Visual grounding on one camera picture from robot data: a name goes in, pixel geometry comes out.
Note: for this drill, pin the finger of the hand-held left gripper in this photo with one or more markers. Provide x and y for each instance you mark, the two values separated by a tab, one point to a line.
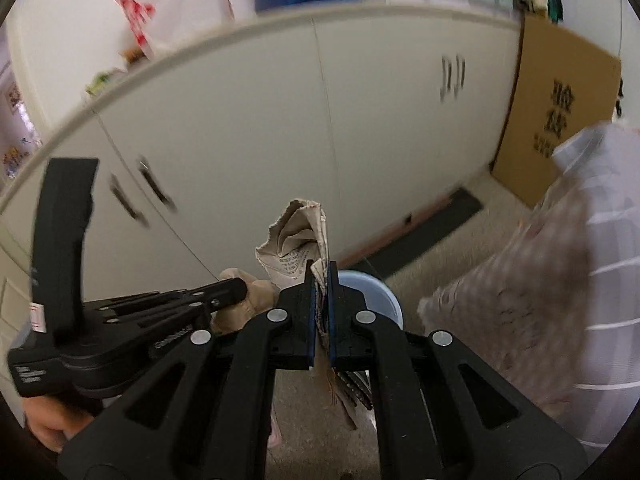
200	292
160	316

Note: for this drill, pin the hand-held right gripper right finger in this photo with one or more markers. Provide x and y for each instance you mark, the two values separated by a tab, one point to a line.
332	310

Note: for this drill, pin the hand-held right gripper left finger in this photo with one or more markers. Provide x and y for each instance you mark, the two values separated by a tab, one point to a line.
316	310

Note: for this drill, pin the blue plastic waste bin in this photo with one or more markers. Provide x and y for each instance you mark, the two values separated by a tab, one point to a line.
372	295

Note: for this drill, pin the newspaper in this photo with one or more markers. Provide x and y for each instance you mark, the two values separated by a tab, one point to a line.
295	240

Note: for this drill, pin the person's left hand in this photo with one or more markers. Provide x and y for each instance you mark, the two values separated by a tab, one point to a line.
45	422

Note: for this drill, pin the small green packet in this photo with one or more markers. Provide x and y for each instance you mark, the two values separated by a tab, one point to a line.
102	80

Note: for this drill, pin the white low cabinet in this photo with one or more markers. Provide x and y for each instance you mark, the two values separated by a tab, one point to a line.
250	135

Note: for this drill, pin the table with checkered cloth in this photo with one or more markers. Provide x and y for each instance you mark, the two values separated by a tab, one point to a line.
550	270

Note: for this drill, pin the white plastic bag red print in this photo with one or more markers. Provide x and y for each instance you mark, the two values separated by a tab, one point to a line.
170	5

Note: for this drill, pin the large cardboard box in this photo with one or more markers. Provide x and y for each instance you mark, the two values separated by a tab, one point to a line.
560	85

